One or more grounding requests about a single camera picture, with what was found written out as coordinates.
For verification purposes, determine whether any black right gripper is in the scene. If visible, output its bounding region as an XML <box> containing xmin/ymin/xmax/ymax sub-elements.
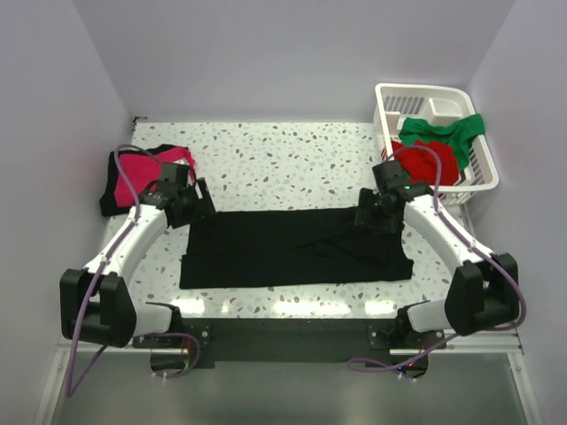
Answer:
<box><xmin>353</xmin><ymin>188</ymin><xmax>397</xmax><ymax>236</ymax></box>

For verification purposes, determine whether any black t shirt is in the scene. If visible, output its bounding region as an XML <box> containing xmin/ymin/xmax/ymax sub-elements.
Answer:
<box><xmin>98</xmin><ymin>143</ymin><xmax>196</xmax><ymax>218</ymax></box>
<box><xmin>179</xmin><ymin>207</ymin><xmax>414</xmax><ymax>290</ymax></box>

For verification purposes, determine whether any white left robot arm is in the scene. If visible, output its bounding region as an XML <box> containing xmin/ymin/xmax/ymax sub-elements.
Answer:
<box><xmin>59</xmin><ymin>163</ymin><xmax>216</xmax><ymax>348</ymax></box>

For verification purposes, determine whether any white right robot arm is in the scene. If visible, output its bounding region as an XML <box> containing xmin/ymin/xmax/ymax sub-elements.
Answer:
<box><xmin>355</xmin><ymin>160</ymin><xmax>525</xmax><ymax>348</ymax></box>

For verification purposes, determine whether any folded pink t shirt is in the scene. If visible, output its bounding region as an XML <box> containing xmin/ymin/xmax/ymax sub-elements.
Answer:
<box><xmin>110</xmin><ymin>144</ymin><xmax>195</xmax><ymax>214</ymax></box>

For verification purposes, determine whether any folded black t shirt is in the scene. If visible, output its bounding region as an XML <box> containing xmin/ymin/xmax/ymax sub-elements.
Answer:
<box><xmin>98</xmin><ymin>143</ymin><xmax>196</xmax><ymax>218</ymax></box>

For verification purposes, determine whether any green t shirt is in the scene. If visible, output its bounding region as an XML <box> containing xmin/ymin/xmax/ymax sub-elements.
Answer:
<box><xmin>398</xmin><ymin>114</ymin><xmax>485</xmax><ymax>171</ymax></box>

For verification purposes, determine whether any white plastic laundry basket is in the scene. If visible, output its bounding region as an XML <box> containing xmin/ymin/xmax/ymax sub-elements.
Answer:
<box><xmin>373</xmin><ymin>83</ymin><xmax>499</xmax><ymax>205</ymax></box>

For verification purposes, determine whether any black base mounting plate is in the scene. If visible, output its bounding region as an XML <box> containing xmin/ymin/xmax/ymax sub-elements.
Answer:
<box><xmin>132</xmin><ymin>318</ymin><xmax>447</xmax><ymax>371</ymax></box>

